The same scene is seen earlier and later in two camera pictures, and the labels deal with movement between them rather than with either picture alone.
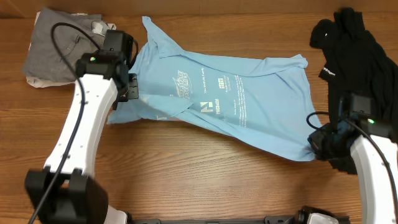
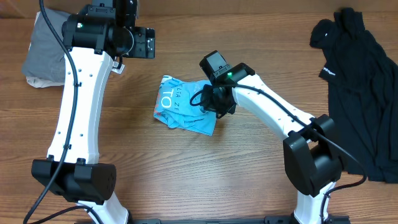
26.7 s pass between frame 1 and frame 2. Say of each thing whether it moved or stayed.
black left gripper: moved
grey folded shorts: stayed
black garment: stayed
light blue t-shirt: moved
